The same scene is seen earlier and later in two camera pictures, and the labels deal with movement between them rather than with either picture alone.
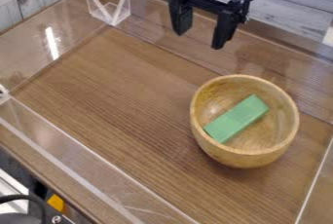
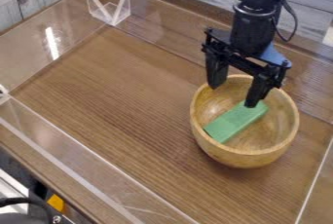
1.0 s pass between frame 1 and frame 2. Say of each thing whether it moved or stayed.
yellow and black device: stayed
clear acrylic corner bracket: stayed
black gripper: moved
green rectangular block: stayed
